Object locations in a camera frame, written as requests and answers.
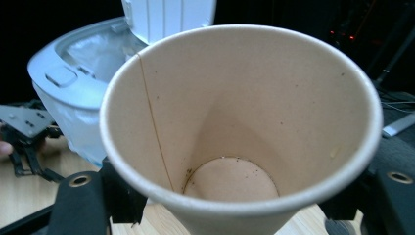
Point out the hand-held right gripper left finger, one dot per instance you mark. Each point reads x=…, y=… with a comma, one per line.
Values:
x=125, y=196

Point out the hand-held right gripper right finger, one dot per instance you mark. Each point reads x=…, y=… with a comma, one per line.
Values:
x=342, y=205

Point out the white trash bin with lid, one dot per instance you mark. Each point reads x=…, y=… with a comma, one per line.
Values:
x=81, y=94

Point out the beige paper cup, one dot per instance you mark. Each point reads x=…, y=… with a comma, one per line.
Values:
x=241, y=124

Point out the silver flat device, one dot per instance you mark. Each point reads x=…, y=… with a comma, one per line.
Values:
x=399, y=125

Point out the translucent plastic bin bag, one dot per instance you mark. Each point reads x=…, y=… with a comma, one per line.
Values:
x=98, y=54

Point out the black stand pole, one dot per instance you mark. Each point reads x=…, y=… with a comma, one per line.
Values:
x=396, y=55

